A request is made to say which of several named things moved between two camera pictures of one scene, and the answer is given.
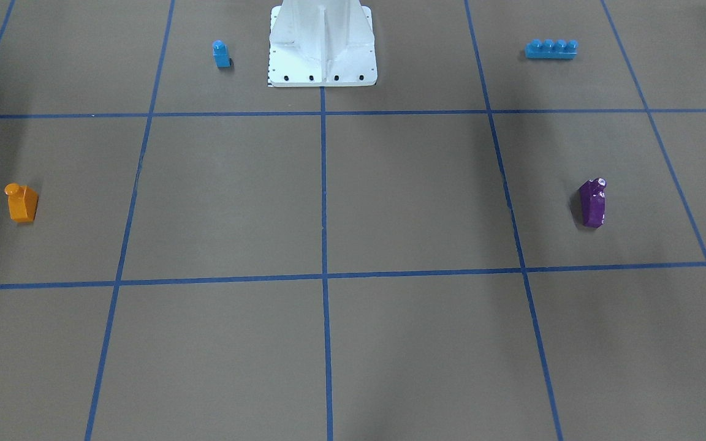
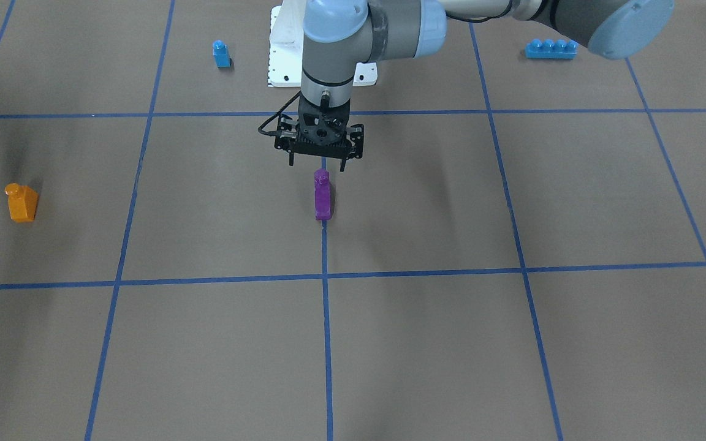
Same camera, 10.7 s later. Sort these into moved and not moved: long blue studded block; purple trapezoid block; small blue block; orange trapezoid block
Moved: purple trapezoid block
Not moved: orange trapezoid block; small blue block; long blue studded block
